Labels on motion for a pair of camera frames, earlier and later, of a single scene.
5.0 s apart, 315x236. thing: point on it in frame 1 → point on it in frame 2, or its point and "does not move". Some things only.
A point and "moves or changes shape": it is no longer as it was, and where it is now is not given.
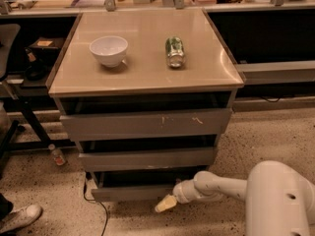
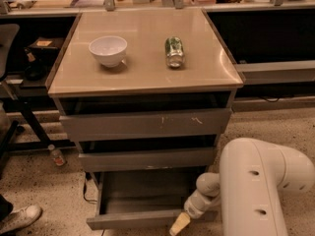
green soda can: (175, 51) does not move
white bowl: (109, 50) does not move
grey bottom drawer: (135, 186) moves or changes shape
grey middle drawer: (203, 158) does not move
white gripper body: (182, 192) → (193, 208)
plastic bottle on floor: (57, 155) does not move
